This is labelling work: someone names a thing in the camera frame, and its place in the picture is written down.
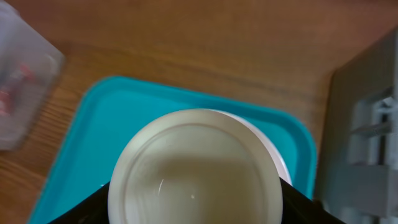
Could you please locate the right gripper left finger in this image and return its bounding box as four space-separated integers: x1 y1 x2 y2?
49 182 109 224

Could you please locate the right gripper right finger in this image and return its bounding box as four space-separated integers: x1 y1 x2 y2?
280 178 345 224

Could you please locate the white paper cup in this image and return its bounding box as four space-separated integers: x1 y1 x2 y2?
108 110 283 223

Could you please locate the grey dishwasher rack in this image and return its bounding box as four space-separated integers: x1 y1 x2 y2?
314 30 397 223

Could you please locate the white round plate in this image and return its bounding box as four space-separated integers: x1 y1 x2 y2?
214 110 292 185

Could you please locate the teal plastic tray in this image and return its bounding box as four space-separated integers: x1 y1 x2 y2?
29 77 317 223

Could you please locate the clear plastic bin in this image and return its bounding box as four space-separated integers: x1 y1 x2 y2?
1 1 64 150

